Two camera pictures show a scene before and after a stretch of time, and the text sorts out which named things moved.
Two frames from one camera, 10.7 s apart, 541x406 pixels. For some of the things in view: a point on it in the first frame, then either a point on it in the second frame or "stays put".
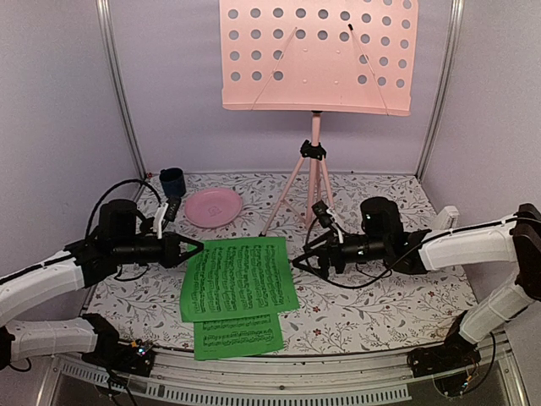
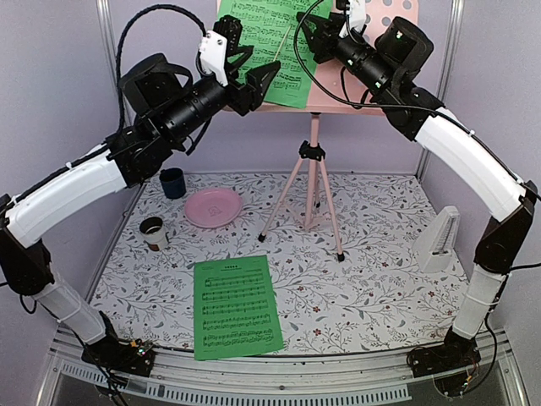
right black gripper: x=329 y=244 to x=321 y=43
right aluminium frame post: x=453 y=36 stays put
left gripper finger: x=178 y=238 to x=260 y=79
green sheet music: x=232 y=279 to x=272 y=28
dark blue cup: x=172 y=181 stays put
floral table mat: x=359 y=312 stays put
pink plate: x=212 y=207 stays put
